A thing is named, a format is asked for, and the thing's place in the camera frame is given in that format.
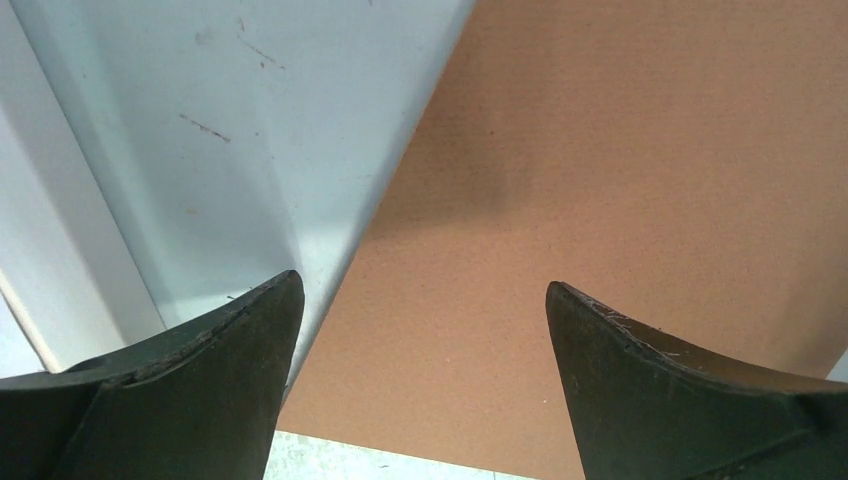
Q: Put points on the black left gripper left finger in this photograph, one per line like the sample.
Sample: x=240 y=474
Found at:
x=196 y=401

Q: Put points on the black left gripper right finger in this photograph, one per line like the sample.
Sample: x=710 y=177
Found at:
x=645 y=404

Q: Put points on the brown backing board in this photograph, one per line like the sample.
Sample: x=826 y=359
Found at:
x=684 y=162

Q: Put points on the white picture frame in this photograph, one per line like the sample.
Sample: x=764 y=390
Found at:
x=70 y=290

